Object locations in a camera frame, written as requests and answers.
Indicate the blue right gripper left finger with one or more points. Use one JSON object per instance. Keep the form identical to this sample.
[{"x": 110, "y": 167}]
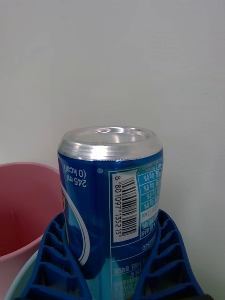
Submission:
[{"x": 58, "y": 276}]

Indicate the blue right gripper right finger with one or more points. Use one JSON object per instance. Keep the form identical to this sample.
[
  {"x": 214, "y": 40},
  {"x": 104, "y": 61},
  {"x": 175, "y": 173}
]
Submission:
[{"x": 168, "y": 276}]

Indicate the blue and white drink can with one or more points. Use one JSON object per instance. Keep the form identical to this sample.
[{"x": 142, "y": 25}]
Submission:
[{"x": 105, "y": 199}]

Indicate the pink plastic bin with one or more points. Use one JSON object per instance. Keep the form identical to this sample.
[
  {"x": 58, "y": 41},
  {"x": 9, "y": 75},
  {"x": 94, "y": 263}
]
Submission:
[{"x": 25, "y": 211}]

